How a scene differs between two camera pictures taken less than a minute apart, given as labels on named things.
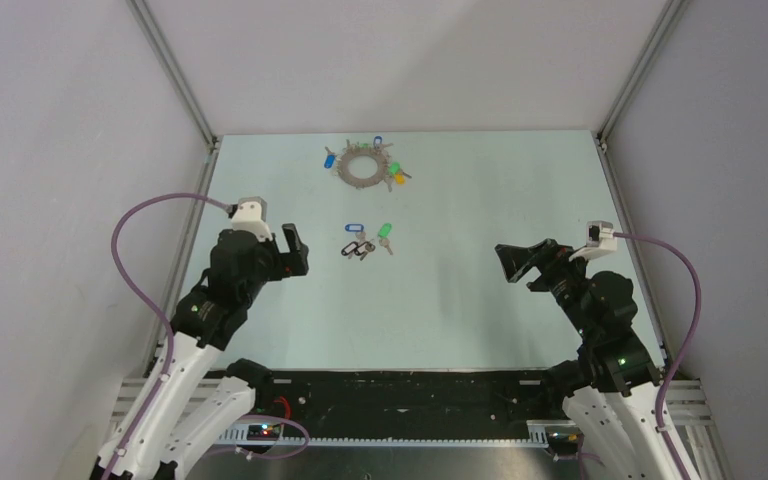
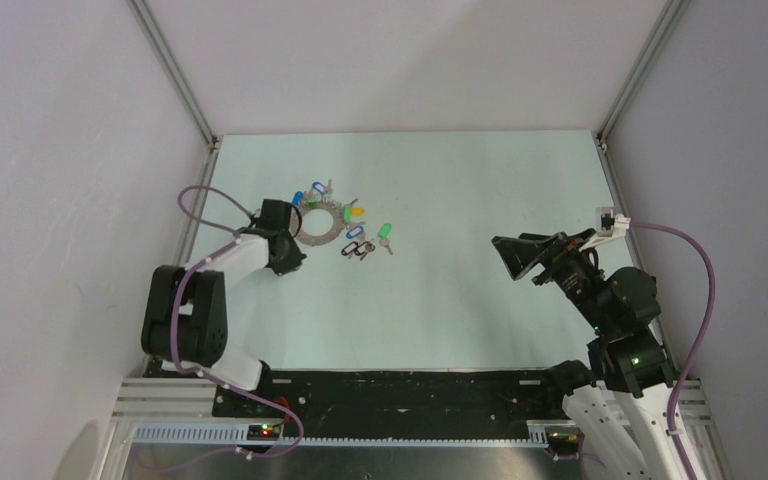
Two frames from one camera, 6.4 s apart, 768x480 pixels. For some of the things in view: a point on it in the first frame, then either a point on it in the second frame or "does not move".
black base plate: (410, 401) does not move
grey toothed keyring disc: (367, 150) → (309, 240)
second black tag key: (363, 249) does not move
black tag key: (349, 248) does not move
